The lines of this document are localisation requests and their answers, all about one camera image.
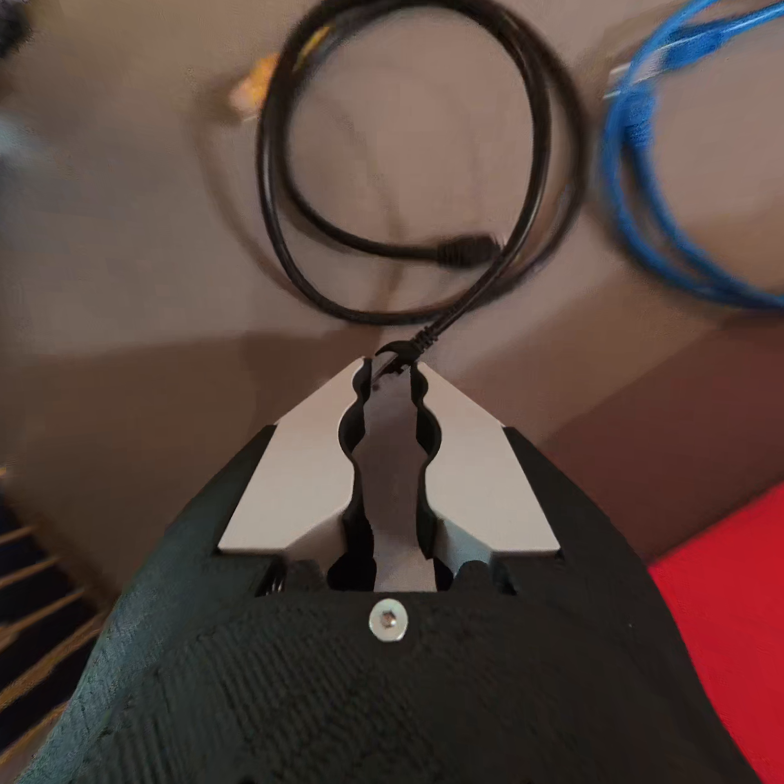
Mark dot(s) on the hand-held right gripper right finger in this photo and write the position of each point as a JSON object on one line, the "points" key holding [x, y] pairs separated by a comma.
{"points": [[490, 490]]}

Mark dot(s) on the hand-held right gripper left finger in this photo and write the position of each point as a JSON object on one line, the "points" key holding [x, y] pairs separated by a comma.
{"points": [[294, 484]]}

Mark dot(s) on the red cloth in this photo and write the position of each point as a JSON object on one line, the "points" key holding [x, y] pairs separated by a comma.
{"points": [[729, 643]]}

